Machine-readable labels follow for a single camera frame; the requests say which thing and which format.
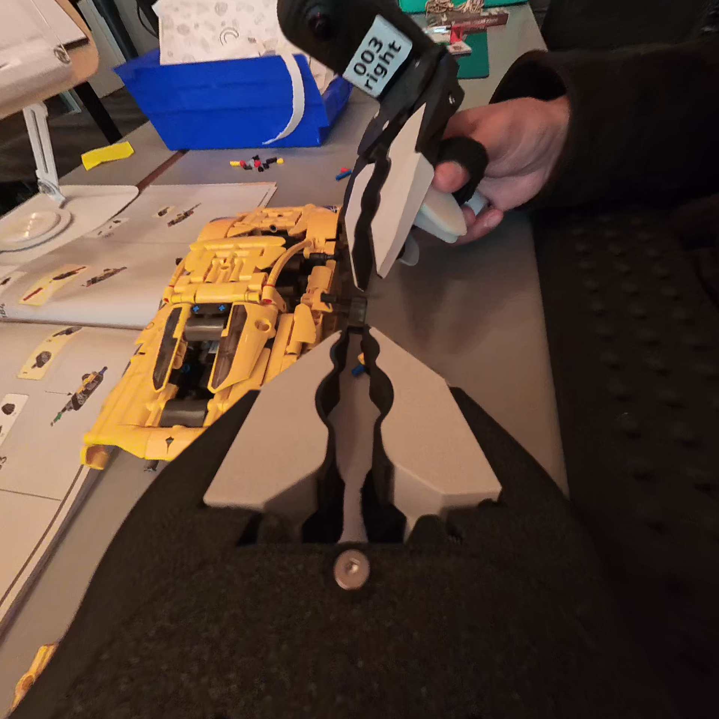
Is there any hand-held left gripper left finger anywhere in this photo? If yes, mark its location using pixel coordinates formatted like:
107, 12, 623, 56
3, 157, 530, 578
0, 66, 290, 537
202, 330, 345, 540

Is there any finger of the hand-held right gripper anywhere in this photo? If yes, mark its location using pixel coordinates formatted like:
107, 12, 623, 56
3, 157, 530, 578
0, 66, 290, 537
344, 160, 371, 291
368, 106, 435, 279

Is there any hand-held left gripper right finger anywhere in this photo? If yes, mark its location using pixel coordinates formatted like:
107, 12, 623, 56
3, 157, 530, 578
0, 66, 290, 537
362, 326, 502, 540

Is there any black brick connector with pins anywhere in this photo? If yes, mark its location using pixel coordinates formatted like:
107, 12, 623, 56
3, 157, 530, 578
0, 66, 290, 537
321, 289, 370, 333

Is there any person's right forearm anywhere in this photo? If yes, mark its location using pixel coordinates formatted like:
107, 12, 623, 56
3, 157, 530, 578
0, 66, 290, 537
489, 34, 719, 211

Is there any person's right hand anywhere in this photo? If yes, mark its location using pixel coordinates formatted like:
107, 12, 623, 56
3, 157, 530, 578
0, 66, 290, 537
433, 95, 571, 245

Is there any green backdrop panel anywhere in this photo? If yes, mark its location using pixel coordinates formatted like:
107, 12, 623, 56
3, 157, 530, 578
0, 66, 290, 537
400, 0, 531, 79

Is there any dark red box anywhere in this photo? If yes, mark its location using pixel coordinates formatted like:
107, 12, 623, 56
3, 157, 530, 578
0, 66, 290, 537
430, 10, 509, 31

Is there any wooden model kit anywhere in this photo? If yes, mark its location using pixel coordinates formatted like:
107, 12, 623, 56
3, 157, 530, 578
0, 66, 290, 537
425, 0, 486, 18

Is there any cluster of small coloured pins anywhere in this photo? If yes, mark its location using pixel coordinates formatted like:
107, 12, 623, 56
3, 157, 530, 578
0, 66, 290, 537
229, 154, 284, 174

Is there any yellow toy brick car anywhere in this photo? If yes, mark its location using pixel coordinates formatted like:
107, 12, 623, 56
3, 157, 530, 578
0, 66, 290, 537
80, 203, 345, 470

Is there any white paper strip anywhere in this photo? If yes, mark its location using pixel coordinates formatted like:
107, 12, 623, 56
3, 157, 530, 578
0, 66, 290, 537
263, 42, 308, 146

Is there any blue plastic bin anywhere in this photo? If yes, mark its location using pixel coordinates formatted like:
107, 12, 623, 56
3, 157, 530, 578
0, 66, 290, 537
112, 48, 352, 152

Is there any white patterned paper bag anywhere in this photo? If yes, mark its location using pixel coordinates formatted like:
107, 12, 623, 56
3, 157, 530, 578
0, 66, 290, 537
153, 0, 293, 65

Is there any open instruction booklet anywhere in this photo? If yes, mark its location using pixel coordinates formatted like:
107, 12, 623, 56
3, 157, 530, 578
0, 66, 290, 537
0, 182, 279, 621

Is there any yellow tape piece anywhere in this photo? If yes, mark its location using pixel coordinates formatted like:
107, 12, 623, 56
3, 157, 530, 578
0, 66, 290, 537
81, 140, 136, 171

